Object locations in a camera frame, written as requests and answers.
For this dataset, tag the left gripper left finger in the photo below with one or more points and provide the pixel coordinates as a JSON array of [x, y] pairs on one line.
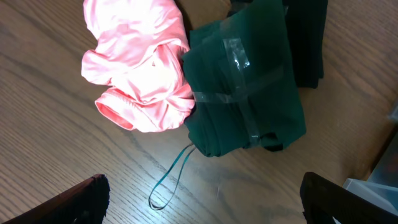
[[85, 203]]

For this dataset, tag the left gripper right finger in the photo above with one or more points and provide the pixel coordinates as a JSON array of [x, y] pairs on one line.
[[325, 203]]

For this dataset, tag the clear plastic storage bin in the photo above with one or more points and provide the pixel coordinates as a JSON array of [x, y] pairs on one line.
[[380, 188]]

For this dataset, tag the dark green taped garment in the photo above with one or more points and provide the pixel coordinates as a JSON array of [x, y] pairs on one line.
[[241, 74]]

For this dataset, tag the pink satin garment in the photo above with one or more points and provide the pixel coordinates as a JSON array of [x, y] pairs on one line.
[[139, 58]]

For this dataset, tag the black folded garment left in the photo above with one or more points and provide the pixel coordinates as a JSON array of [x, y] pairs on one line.
[[305, 24]]

